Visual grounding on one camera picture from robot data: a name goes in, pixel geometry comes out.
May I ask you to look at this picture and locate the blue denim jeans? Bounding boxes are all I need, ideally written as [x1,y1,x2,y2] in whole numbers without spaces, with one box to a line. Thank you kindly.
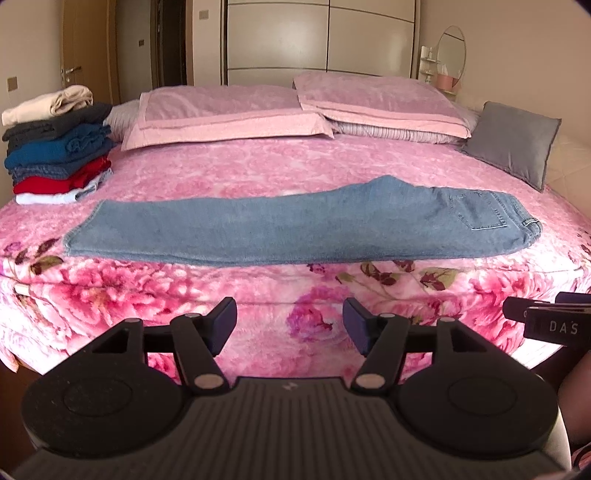
[64,176,542,267]

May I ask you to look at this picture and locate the person's right hand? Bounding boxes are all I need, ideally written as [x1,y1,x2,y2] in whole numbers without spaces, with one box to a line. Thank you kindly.
[558,347,591,457]

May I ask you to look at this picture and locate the pink floral bed blanket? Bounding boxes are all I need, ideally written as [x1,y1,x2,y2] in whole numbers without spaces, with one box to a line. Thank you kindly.
[1,135,590,378]

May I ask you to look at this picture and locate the grey square cushion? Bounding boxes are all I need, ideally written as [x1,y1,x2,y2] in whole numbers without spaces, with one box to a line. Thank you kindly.
[462,101,562,192]

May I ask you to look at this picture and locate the white folded garment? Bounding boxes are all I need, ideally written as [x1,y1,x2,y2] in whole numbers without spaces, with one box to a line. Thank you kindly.
[15,168,113,205]

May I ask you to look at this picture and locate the red folded garment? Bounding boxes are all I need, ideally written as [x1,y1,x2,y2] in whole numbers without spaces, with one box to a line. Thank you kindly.
[13,156,111,195]

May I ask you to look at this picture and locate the dark blue folded sweater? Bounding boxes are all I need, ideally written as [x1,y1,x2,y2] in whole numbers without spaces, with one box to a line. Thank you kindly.
[4,124,113,170]

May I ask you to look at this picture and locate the left pink pillow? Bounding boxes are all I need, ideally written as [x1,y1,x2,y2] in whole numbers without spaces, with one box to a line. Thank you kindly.
[105,85,334,151]

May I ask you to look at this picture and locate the pink pillow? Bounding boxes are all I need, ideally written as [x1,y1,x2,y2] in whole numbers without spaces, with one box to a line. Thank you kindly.
[105,85,334,151]
[294,71,478,143]

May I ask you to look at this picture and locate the right pink pillow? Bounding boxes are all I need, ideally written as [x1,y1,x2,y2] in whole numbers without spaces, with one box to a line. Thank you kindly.
[294,71,478,143]

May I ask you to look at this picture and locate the dark folded jeans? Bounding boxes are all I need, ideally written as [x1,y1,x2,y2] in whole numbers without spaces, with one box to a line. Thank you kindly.
[9,156,111,185]

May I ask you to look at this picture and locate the black folded garment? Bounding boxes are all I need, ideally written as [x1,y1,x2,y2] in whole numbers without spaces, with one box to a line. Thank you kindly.
[2,102,112,153]

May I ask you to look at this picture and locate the pink tissue box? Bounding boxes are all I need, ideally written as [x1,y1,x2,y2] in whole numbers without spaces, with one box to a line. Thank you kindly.
[436,74,460,92]

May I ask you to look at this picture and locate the beige folded garment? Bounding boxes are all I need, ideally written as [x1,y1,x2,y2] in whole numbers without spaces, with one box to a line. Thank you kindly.
[1,85,94,127]

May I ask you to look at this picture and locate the white bedside shelf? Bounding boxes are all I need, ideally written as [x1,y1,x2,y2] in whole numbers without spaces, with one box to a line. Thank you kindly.
[418,45,439,84]

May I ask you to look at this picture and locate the round vanity mirror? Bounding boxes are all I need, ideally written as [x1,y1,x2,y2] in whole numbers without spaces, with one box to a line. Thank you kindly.
[437,25,467,83]

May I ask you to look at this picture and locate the cream sliding wardrobe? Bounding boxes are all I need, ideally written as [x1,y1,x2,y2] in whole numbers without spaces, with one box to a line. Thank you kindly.
[223,0,422,86]

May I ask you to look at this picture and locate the wooden bedroom door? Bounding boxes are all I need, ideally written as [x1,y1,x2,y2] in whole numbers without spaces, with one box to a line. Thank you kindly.
[60,0,120,105]

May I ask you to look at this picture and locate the wall light switch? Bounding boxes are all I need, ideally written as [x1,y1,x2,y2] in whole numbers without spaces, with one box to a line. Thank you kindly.
[7,77,18,92]

